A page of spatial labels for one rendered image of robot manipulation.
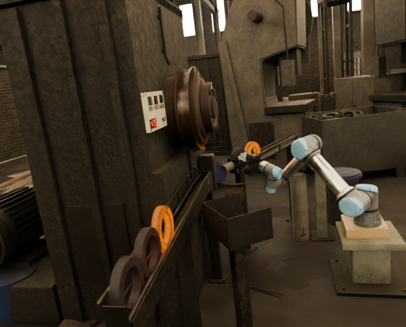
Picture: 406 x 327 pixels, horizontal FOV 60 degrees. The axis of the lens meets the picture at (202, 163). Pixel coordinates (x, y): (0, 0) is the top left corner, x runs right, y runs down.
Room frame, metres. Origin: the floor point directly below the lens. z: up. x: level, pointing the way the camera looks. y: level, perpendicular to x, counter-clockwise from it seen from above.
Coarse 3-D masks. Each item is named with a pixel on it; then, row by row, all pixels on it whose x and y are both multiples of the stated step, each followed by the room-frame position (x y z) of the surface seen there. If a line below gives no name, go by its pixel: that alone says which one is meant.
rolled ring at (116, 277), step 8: (128, 256) 0.98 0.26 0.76; (120, 264) 0.94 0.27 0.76; (128, 264) 0.95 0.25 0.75; (136, 264) 1.00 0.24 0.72; (112, 272) 0.91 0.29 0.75; (120, 272) 0.91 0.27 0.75; (136, 272) 1.02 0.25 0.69; (112, 280) 0.90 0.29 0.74; (120, 280) 0.89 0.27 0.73; (136, 280) 1.02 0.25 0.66; (112, 288) 0.88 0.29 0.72; (120, 288) 0.89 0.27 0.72; (136, 288) 1.01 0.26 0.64; (112, 296) 0.88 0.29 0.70; (120, 296) 0.88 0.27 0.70; (136, 296) 0.99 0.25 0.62; (112, 304) 0.87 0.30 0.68; (120, 304) 0.87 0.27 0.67; (128, 304) 0.96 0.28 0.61; (128, 312) 0.90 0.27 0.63
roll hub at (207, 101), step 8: (208, 88) 1.90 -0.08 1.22; (200, 96) 1.88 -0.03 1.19; (208, 96) 1.87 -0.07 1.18; (200, 104) 1.87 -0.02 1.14; (208, 104) 1.86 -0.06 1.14; (216, 104) 2.04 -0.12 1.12; (208, 112) 1.86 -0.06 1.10; (216, 112) 2.01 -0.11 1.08; (208, 120) 1.87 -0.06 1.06; (216, 120) 2.05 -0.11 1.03; (208, 128) 1.91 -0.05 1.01
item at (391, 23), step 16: (384, 0) 4.80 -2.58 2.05; (400, 0) 4.50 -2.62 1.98; (384, 16) 4.81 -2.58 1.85; (400, 16) 4.51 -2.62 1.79; (384, 32) 4.82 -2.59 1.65; (400, 32) 4.51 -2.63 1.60; (400, 48) 4.57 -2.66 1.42; (384, 64) 5.02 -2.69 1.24; (400, 64) 4.57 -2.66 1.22; (384, 96) 4.71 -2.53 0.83; (400, 96) 4.40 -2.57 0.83
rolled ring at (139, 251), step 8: (144, 232) 1.12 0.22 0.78; (152, 232) 1.16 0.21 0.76; (136, 240) 1.09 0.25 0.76; (144, 240) 1.09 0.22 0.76; (152, 240) 1.19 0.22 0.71; (136, 248) 1.07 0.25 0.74; (144, 248) 1.08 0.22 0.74; (152, 248) 1.20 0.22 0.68; (160, 248) 1.21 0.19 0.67; (136, 256) 1.06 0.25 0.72; (144, 256) 1.07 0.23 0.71; (152, 256) 1.19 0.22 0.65; (160, 256) 1.20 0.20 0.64; (144, 264) 1.06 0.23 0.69; (152, 264) 1.16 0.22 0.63; (144, 272) 1.05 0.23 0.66; (144, 280) 1.08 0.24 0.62
